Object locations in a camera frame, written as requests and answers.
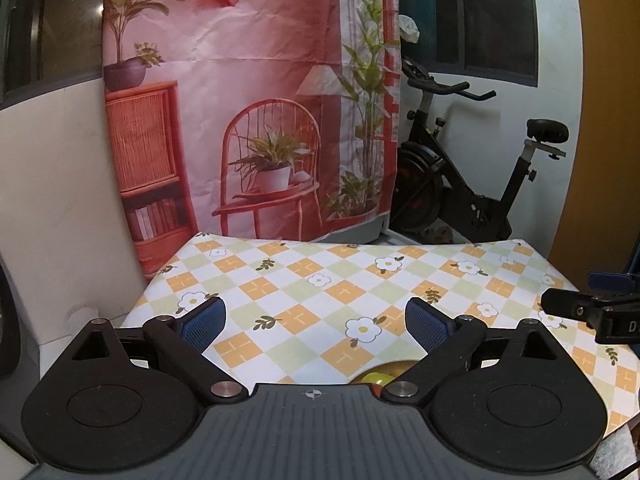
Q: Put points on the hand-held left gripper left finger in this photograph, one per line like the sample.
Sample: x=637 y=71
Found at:
x=202 y=327

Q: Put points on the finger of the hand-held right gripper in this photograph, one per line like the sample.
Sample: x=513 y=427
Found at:
x=615 y=283
x=570 y=305

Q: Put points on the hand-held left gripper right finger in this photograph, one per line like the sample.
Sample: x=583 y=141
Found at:
x=427 y=327

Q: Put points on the green apple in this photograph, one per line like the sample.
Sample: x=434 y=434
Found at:
x=375 y=378

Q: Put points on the beige round plate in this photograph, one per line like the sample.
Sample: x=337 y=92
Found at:
x=356 y=372

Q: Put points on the checked floral tablecloth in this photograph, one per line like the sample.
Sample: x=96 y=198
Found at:
x=310 y=305

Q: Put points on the white fuzzy cloth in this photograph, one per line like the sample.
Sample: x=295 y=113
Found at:
x=617 y=452

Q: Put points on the black exercise bike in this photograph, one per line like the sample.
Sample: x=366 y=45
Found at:
x=425 y=175

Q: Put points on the orange wooden door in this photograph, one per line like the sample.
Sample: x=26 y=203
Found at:
x=605 y=110

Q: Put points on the white panel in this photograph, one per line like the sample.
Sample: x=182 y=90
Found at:
x=60 y=185

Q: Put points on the pink printed backdrop cloth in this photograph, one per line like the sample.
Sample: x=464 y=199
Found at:
x=250 y=35

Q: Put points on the white crumpled bag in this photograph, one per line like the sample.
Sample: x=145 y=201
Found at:
x=408 y=27

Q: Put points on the dark glass window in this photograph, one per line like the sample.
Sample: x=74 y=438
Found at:
x=50 y=25

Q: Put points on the sliding window dark frame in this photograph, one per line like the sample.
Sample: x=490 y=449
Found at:
x=480 y=20

